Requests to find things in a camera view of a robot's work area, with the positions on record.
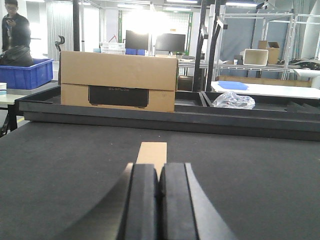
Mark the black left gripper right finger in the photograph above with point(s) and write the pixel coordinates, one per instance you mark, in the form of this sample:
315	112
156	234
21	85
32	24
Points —
186	213

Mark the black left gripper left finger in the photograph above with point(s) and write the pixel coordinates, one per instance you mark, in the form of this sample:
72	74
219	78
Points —
127	212

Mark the small cardboard package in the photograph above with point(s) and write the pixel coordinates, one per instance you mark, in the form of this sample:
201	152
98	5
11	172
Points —
153	153

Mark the large cardboard box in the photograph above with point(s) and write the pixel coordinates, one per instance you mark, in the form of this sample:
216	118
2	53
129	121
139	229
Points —
132	82

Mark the open cardboard box on shelf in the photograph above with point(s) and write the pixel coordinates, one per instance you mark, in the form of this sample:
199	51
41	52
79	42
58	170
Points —
273	50

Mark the black foam tray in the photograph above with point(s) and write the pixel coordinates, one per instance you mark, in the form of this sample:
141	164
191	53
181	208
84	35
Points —
272	116

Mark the crumpled plastic bag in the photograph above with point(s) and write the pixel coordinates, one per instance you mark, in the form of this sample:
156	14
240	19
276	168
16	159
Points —
232	100

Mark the blue foam pad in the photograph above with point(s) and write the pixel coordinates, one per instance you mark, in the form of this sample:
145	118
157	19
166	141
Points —
232	85

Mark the white foam board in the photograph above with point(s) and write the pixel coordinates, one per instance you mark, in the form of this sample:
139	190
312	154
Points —
272	90

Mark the white rectangular bin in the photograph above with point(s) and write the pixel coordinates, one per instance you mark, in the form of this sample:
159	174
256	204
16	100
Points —
255	57

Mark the right computer monitor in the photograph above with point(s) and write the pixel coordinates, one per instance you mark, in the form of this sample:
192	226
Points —
170	43

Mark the computer monitor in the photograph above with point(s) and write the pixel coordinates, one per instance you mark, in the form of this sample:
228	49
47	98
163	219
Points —
170	43
135	40

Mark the left computer monitor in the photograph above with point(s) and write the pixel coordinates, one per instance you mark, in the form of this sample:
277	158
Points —
135	40

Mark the blue plastic crate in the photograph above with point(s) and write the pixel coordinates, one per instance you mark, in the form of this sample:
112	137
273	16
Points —
27	78

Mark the person in black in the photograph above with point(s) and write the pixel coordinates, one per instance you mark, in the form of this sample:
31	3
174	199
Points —
16	38

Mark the white wire basket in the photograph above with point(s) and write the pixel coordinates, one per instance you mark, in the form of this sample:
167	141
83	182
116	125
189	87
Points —
112	46

